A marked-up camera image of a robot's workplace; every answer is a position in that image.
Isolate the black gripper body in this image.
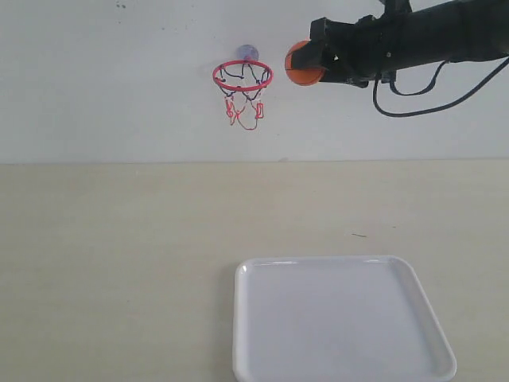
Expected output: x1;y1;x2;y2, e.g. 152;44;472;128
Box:
309;14;398;88

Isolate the small orange basketball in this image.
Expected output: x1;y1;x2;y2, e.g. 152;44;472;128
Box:
285;40;324;86

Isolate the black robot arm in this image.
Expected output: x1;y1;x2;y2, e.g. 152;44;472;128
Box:
286;0;508;88

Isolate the red mini basketball hoop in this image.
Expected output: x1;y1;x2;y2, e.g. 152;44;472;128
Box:
212;58;274;131

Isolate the clear suction cup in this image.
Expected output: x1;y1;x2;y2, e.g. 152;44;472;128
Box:
235;44;259;61

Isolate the white plastic tray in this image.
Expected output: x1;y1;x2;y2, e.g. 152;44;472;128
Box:
232;255;457;381

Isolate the black cable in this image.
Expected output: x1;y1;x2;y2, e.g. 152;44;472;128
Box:
371;57;509;118

